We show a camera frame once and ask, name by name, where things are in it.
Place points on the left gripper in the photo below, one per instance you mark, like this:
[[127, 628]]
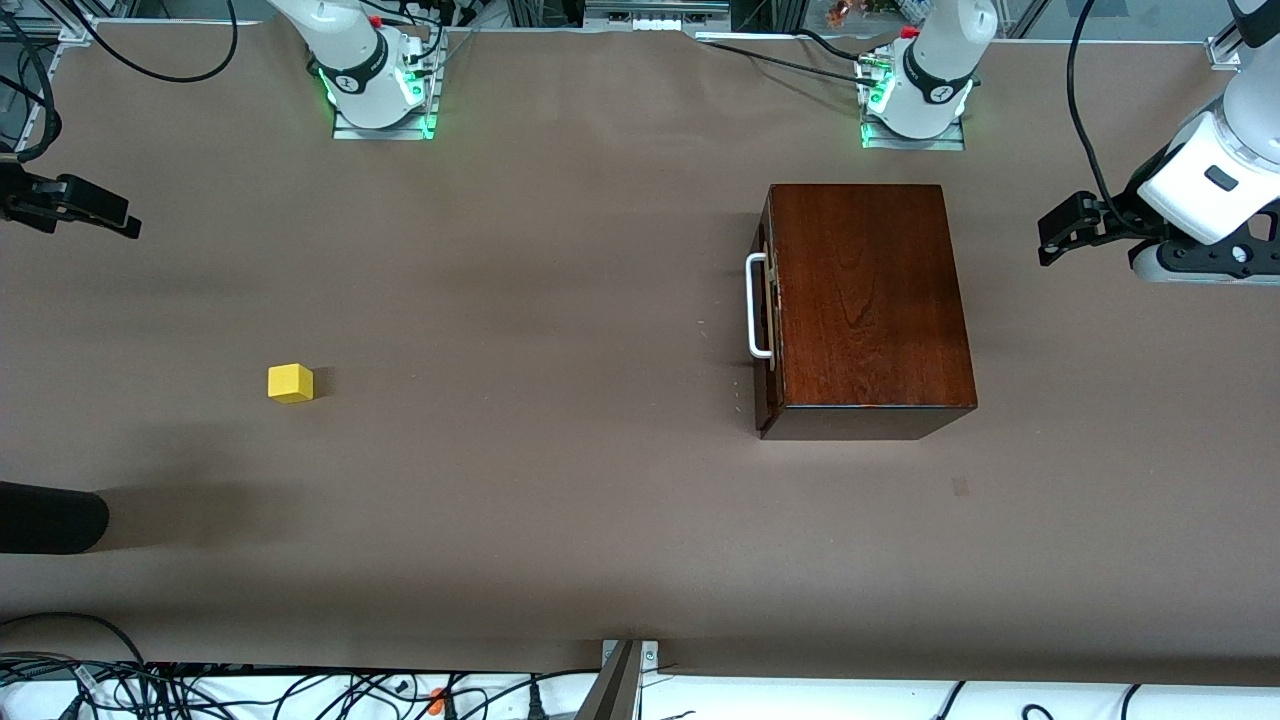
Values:
[[1118, 215]]

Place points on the yellow cube block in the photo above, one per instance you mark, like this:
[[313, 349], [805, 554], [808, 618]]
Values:
[[290, 385]]

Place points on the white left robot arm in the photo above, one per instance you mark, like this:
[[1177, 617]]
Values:
[[935, 60]]

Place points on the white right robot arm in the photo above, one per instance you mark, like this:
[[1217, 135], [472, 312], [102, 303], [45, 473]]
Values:
[[350, 60]]

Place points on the dark brown wooden cabinet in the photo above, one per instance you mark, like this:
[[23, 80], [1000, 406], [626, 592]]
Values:
[[870, 300]]

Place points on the black cylinder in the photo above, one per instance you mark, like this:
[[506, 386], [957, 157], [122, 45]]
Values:
[[50, 518]]

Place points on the white connector strip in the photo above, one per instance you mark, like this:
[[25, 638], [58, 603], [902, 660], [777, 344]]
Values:
[[658, 24]]

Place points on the orange plug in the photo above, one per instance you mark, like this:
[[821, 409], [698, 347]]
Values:
[[437, 700]]

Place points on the aluminium frame profile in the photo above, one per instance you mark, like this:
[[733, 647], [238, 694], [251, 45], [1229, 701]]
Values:
[[75, 30], [1222, 52]]

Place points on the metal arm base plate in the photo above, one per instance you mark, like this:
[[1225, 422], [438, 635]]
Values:
[[915, 144], [385, 133]]

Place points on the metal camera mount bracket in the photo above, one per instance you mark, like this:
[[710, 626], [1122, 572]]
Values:
[[615, 685]]

